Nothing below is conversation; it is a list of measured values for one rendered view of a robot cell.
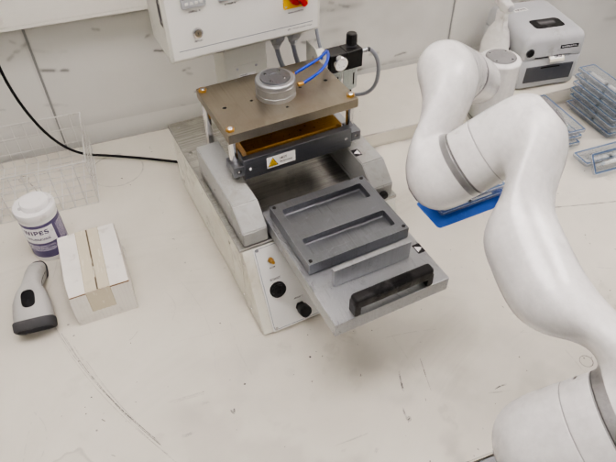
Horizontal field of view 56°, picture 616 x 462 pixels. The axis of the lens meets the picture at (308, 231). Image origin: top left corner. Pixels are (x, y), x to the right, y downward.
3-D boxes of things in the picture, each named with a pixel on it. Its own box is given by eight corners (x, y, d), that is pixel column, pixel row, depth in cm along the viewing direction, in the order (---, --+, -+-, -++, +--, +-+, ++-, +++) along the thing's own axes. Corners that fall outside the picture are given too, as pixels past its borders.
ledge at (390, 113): (288, 102, 177) (287, 89, 174) (522, 52, 197) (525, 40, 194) (323, 159, 158) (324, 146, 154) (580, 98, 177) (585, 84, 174)
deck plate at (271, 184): (168, 127, 139) (167, 124, 138) (299, 91, 150) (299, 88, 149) (239, 253, 110) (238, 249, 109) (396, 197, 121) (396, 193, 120)
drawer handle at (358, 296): (348, 309, 94) (349, 293, 91) (425, 276, 99) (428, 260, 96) (354, 317, 93) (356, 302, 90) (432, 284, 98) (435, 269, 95)
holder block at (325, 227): (269, 216, 110) (269, 206, 108) (361, 184, 116) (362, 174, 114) (309, 275, 99) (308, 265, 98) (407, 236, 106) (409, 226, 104)
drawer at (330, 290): (262, 226, 113) (259, 196, 108) (360, 192, 120) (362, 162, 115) (335, 339, 95) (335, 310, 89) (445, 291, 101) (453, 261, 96)
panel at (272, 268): (273, 332, 117) (251, 248, 110) (399, 280, 127) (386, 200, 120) (277, 336, 116) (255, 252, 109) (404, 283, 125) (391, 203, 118)
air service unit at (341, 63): (309, 96, 139) (308, 38, 128) (362, 82, 143) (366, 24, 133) (319, 107, 135) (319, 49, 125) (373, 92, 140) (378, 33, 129)
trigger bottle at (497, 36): (468, 74, 179) (485, -6, 162) (494, 71, 180) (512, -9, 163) (479, 89, 173) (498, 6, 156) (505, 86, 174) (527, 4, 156)
